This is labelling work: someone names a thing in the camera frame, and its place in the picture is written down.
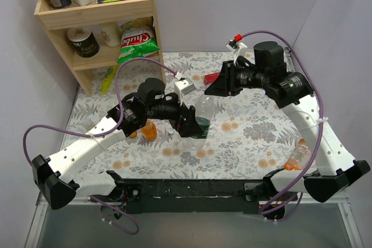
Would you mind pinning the black base bar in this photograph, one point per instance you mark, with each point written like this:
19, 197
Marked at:
188, 195

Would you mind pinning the green white chips bag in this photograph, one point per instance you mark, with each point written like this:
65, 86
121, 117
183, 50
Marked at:
137, 39

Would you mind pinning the orange juice bottle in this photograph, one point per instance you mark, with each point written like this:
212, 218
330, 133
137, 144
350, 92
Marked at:
149, 131

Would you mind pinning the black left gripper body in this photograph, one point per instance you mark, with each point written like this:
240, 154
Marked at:
183, 118

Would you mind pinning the black paper cup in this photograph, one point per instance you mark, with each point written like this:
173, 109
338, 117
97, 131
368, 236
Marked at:
83, 41

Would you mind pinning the small clear bottle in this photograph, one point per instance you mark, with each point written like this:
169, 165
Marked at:
87, 123

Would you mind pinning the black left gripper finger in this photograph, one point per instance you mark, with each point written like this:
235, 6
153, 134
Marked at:
192, 121
194, 131

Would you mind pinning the gold bottle cap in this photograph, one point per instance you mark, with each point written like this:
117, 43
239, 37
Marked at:
133, 135

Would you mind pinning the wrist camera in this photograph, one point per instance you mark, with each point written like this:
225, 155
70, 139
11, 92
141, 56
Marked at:
183, 86
237, 47

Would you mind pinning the white cup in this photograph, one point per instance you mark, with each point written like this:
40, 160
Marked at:
111, 34

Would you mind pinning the blue white bottle cap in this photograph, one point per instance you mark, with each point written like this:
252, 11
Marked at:
171, 132

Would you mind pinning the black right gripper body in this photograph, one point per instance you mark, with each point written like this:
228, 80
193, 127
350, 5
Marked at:
229, 78

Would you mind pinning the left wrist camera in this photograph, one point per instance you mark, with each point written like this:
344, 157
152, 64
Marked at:
183, 86

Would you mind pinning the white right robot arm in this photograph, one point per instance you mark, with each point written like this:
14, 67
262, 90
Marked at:
336, 168

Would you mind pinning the yellow green tube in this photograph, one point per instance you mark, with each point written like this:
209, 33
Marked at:
108, 78

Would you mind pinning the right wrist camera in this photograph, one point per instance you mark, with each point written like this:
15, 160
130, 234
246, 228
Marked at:
237, 47

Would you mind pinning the red toothpaste box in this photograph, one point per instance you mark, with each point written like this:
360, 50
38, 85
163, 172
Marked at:
210, 78

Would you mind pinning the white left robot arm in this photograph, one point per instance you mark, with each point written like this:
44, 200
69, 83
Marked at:
57, 175

